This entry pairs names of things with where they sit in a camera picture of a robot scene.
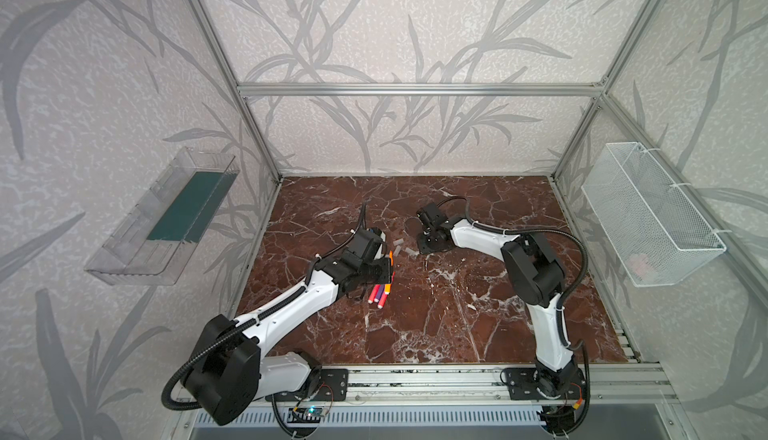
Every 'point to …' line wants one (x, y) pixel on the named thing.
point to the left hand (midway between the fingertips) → (397, 262)
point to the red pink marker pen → (382, 301)
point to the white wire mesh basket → (658, 234)
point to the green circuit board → (304, 414)
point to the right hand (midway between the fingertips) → (424, 236)
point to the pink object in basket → (639, 265)
